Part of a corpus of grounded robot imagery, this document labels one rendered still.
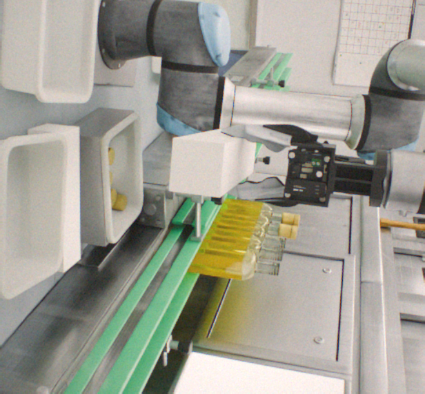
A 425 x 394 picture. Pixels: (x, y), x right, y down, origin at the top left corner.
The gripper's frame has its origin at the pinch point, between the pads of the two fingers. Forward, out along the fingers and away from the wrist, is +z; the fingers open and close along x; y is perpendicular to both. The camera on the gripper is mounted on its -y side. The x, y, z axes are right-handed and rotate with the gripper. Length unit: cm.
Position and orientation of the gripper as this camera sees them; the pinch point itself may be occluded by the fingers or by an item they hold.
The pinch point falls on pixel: (228, 159)
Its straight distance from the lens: 72.8
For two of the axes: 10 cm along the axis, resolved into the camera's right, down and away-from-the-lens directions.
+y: -2.3, 1.3, -9.6
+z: -9.7, -1.2, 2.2
